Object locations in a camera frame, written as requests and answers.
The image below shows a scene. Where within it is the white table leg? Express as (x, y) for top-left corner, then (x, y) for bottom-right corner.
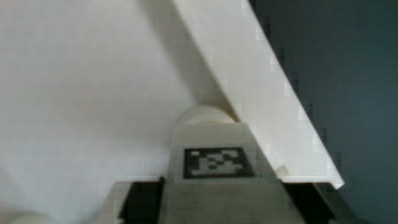
(158, 105), (306, 224)

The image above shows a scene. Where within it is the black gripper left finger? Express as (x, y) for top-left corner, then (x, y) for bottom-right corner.
(98, 177), (165, 224)

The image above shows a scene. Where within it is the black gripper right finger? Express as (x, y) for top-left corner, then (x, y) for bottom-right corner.
(285, 183), (368, 224)

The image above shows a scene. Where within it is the white square tabletop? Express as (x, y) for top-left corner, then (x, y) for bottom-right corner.
(0, 0), (341, 224)

